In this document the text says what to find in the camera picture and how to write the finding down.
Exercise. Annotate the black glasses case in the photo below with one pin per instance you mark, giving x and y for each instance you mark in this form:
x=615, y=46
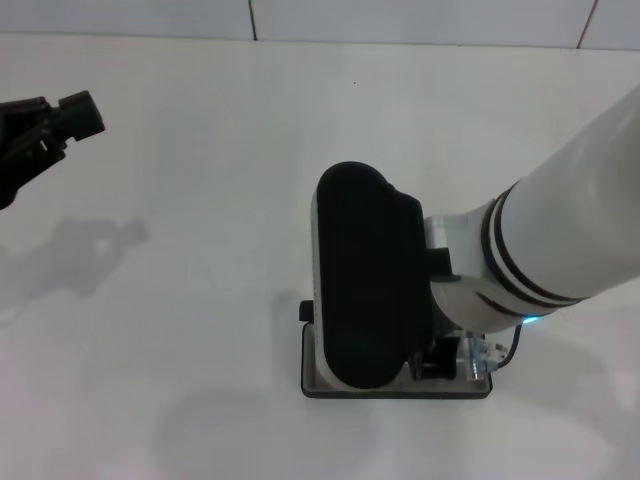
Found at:
x=400, y=393

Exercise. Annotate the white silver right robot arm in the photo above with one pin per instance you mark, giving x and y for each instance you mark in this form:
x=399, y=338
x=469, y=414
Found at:
x=565, y=225

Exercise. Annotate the right wrist black camera housing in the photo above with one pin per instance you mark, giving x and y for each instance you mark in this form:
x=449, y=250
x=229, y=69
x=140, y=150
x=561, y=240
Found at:
x=370, y=280

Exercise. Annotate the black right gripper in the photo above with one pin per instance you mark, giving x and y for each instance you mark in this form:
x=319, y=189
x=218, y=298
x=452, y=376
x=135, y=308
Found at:
x=440, y=357

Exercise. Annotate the clear white glasses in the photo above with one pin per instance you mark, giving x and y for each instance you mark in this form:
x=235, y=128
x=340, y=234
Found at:
x=475, y=360

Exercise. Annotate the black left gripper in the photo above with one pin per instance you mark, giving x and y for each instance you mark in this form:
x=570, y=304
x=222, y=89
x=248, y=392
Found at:
x=15, y=150

